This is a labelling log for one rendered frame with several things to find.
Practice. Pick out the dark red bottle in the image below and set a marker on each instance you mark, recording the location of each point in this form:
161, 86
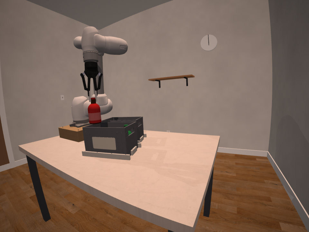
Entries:
94, 112

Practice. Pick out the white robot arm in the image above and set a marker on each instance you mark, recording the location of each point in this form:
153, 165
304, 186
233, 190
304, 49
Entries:
94, 46

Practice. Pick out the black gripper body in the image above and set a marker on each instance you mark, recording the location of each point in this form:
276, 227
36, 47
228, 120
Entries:
91, 67

